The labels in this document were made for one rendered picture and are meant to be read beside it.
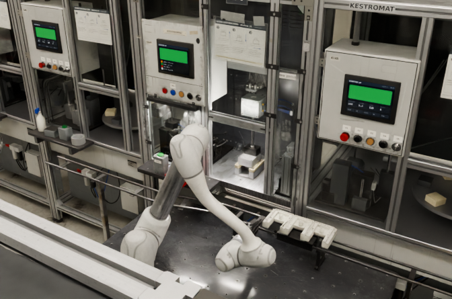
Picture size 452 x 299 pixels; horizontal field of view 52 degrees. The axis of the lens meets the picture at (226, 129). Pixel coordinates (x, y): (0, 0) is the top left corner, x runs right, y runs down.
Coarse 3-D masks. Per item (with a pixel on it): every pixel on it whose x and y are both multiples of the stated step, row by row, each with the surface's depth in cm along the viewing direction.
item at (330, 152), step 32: (352, 32) 209; (384, 32) 202; (416, 32) 195; (448, 32) 189; (448, 64) 193; (320, 96) 241; (448, 96) 198; (416, 128) 210; (448, 128) 203; (320, 160) 242; (352, 160) 232; (384, 160) 224; (448, 160) 208; (320, 192) 249; (352, 192) 239; (384, 192) 230; (384, 224) 236
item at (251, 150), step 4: (252, 132) 280; (252, 136) 281; (252, 140) 282; (248, 144) 288; (252, 144) 284; (244, 148) 285; (248, 148) 284; (252, 148) 283; (256, 148) 283; (244, 152) 286; (248, 152) 284; (252, 152) 283; (256, 152) 282
